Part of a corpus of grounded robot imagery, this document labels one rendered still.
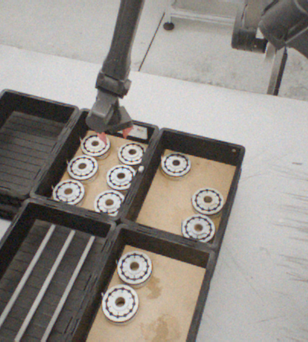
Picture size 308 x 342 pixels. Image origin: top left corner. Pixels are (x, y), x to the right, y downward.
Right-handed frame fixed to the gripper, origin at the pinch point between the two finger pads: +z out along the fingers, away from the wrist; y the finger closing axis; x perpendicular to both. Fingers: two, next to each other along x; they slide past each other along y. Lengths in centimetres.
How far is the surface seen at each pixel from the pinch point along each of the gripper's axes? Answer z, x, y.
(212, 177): 23.3, -11.8, 28.9
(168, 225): 23.3, -22.0, 7.1
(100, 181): 23.4, 3.8, -6.2
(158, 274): 23.3, -35.4, -2.8
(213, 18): 94, 144, 121
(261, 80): 107, 90, 127
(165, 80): 37, 51, 42
